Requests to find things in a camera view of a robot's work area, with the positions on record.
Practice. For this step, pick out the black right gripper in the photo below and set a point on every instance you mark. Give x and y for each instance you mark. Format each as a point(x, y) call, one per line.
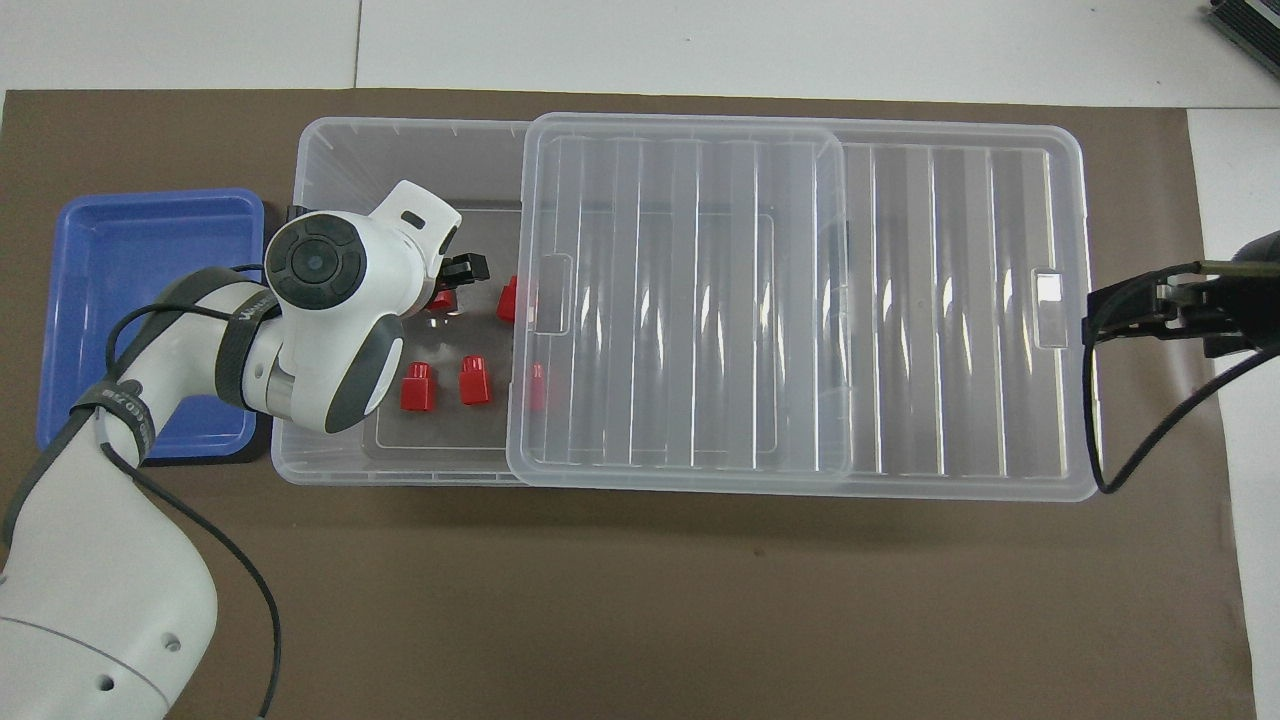
point(1250, 310)

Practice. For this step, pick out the black ribbed device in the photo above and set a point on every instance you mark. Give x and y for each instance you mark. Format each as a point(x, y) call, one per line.
point(1250, 20)

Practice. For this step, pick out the clear ribbed plastic lid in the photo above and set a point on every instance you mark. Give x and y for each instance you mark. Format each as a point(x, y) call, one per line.
point(750, 300)

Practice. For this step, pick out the brown table mat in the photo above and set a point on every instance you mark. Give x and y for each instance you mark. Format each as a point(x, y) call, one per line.
point(640, 600)

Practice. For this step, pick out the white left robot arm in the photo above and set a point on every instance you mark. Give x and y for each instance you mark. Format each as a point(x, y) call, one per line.
point(100, 600)

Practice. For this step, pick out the clear plastic storage box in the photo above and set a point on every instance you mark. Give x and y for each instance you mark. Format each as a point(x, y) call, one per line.
point(340, 160)

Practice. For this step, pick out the black box latch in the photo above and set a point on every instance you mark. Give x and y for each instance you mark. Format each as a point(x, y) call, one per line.
point(293, 213)

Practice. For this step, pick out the red toy block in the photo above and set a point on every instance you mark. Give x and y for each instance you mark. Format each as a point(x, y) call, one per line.
point(508, 299)
point(475, 381)
point(443, 300)
point(418, 388)
point(537, 388)

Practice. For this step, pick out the blue plastic tray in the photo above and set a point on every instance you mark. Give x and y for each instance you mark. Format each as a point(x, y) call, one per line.
point(120, 250)

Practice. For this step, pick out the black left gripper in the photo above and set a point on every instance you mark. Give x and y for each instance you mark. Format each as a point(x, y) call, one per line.
point(445, 250)

